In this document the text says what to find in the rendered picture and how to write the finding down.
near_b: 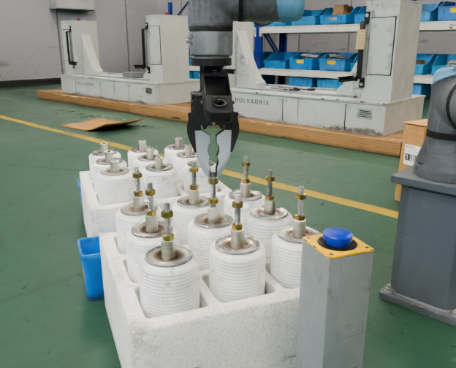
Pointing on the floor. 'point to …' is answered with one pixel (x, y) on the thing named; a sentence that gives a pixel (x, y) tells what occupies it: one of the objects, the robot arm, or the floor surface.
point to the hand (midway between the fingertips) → (213, 171)
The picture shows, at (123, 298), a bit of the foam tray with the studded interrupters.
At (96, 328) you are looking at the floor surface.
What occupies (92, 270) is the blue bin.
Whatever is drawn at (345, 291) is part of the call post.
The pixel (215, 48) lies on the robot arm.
